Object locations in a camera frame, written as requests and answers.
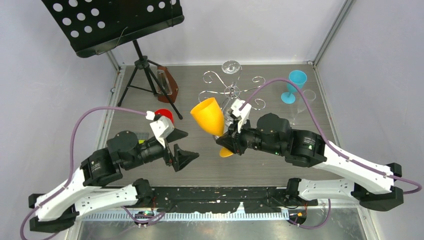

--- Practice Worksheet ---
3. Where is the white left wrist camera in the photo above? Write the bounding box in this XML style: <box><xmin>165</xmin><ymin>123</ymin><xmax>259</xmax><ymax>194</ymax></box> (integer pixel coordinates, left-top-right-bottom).
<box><xmin>145</xmin><ymin>111</ymin><xmax>175</xmax><ymax>149</ymax></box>

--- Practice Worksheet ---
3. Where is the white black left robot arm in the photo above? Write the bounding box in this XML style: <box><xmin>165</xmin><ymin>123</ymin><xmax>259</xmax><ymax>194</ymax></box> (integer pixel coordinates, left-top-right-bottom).
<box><xmin>28</xmin><ymin>131</ymin><xmax>200</xmax><ymax>234</ymax></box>

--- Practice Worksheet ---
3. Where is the chrome wine glass rack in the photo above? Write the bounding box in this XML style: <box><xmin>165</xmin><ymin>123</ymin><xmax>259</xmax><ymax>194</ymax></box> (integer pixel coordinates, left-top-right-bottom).
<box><xmin>198</xmin><ymin>70</ymin><xmax>266</xmax><ymax>131</ymax></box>

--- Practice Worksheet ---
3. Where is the blue wine glass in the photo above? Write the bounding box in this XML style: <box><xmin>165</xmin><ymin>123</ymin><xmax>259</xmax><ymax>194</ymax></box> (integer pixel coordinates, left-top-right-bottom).
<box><xmin>281</xmin><ymin>70</ymin><xmax>308</xmax><ymax>104</ymax></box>

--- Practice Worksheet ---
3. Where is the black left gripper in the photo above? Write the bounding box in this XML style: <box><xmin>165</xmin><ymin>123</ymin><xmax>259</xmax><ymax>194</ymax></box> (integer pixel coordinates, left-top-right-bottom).
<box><xmin>125</xmin><ymin>128</ymin><xmax>201</xmax><ymax>169</ymax></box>

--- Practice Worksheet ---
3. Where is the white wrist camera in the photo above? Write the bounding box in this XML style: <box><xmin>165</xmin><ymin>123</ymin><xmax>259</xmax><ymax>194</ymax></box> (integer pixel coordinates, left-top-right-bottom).
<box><xmin>145</xmin><ymin>111</ymin><xmax>175</xmax><ymax>149</ymax></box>
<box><xmin>230</xmin><ymin>98</ymin><xmax>252</xmax><ymax>133</ymax></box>

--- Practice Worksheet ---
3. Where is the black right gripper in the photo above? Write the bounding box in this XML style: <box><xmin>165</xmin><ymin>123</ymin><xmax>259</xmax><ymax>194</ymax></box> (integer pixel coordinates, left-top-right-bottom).
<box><xmin>216</xmin><ymin>116</ymin><xmax>284</xmax><ymax>156</ymax></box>

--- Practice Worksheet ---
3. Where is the yellow wine glass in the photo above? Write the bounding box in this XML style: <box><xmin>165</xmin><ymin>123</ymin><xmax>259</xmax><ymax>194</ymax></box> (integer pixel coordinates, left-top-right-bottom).
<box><xmin>190</xmin><ymin>97</ymin><xmax>225</xmax><ymax>139</ymax></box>

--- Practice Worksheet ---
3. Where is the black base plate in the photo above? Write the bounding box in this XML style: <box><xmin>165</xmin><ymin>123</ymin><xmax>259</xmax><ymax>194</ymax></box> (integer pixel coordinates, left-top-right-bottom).
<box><xmin>131</xmin><ymin>186</ymin><xmax>318</xmax><ymax>214</ymax></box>

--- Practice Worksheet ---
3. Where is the grey building baseplate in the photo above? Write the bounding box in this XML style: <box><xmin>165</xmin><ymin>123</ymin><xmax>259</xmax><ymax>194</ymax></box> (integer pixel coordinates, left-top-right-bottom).
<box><xmin>135</xmin><ymin>132</ymin><xmax>149</xmax><ymax>142</ymax></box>

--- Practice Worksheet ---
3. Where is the brown wooden metronome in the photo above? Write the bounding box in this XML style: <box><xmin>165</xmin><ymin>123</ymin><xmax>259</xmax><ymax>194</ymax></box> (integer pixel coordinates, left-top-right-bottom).
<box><xmin>156</xmin><ymin>66</ymin><xmax>179</xmax><ymax>103</ymax></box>

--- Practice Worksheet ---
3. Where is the clear wine glass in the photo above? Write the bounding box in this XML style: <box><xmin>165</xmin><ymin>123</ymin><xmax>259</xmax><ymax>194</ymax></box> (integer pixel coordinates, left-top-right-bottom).
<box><xmin>290</xmin><ymin>89</ymin><xmax>316</xmax><ymax>126</ymax></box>
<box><xmin>221</xmin><ymin>60</ymin><xmax>242</xmax><ymax>97</ymax></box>

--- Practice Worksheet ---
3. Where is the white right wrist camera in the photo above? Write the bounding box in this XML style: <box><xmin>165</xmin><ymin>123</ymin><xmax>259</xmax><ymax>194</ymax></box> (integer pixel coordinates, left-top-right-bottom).
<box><xmin>230</xmin><ymin>98</ymin><xmax>252</xmax><ymax>133</ymax></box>

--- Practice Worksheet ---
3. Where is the red wine glass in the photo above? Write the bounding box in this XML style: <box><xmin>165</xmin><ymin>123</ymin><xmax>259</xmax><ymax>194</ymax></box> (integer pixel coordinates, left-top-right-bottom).
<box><xmin>154</xmin><ymin>108</ymin><xmax>174</xmax><ymax>123</ymax></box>

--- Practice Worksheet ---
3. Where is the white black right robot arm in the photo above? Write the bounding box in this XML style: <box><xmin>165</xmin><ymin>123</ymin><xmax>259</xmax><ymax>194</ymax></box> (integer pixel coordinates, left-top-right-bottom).
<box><xmin>216</xmin><ymin>113</ymin><xmax>404</xmax><ymax>212</ymax></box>

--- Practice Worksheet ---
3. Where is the black music stand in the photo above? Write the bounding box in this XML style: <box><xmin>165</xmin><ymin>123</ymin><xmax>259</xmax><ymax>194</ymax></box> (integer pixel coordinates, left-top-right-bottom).
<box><xmin>42</xmin><ymin>0</ymin><xmax>185</xmax><ymax>109</ymax></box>

